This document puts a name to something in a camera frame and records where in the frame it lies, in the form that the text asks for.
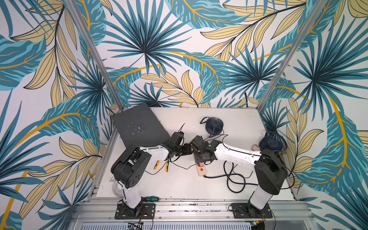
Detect beige power strip red sockets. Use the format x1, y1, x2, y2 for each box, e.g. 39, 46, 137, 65
196, 163, 207, 177

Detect pink plug adapter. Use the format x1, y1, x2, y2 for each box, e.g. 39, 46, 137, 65
252, 144, 260, 151

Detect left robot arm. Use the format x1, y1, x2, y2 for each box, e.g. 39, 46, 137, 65
111, 131, 192, 209

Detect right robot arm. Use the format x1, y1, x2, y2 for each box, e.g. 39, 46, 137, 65
190, 136, 288, 210

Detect navy desk fan center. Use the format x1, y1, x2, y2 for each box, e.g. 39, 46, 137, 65
200, 117, 224, 137

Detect navy desk fan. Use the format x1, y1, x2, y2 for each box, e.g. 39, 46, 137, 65
259, 131, 288, 155
200, 117, 224, 137

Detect navy desk fan right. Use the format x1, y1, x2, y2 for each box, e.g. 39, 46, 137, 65
259, 131, 288, 155

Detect white desk fan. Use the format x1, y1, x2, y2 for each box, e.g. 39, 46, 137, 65
110, 177, 124, 198

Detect yellow black pliers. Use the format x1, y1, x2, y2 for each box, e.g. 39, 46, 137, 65
154, 160, 170, 172

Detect dark grey square board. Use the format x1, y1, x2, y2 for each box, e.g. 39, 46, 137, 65
112, 103, 170, 147

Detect black power strip cable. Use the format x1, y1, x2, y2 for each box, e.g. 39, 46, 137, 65
203, 160, 259, 194

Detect green handled screwdriver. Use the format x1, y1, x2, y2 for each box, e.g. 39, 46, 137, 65
142, 196, 160, 203

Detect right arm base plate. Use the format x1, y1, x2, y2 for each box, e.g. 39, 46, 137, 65
228, 203, 273, 219

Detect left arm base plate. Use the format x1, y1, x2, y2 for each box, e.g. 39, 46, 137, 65
114, 202, 156, 220

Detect aluminium rail frame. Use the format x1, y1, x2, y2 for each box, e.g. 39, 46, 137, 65
68, 198, 318, 230

